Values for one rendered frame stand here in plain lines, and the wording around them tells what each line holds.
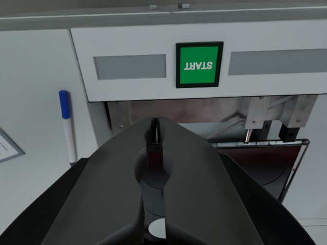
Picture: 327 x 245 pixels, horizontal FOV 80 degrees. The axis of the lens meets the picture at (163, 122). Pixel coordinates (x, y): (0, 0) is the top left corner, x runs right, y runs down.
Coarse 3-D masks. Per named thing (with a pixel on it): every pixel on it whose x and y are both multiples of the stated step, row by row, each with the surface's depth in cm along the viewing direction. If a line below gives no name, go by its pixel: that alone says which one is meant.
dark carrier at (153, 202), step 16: (160, 160) 41; (240, 160) 42; (256, 160) 42; (272, 160) 42; (288, 160) 42; (144, 176) 44; (160, 176) 44; (256, 176) 45; (272, 176) 45; (144, 192) 47; (160, 192) 47; (272, 192) 47; (144, 208) 50; (160, 208) 50; (144, 224) 53; (160, 240) 58
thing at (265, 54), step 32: (96, 32) 23; (128, 32) 23; (160, 32) 23; (192, 32) 23; (224, 32) 23; (256, 32) 23; (288, 32) 23; (320, 32) 23; (96, 64) 25; (128, 64) 25; (160, 64) 25; (224, 64) 25; (256, 64) 25; (288, 64) 25; (320, 64) 26; (96, 96) 27; (128, 96) 27; (160, 96) 27; (192, 96) 27; (224, 96) 27
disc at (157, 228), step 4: (156, 220) 53; (160, 220) 53; (164, 220) 53; (152, 224) 54; (156, 224) 54; (160, 224) 54; (164, 224) 54; (148, 228) 55; (152, 228) 55; (156, 228) 55; (160, 228) 55; (164, 228) 55; (152, 232) 56; (156, 232) 56; (160, 232) 56; (164, 232) 56; (156, 236) 57; (160, 236) 57; (164, 236) 57
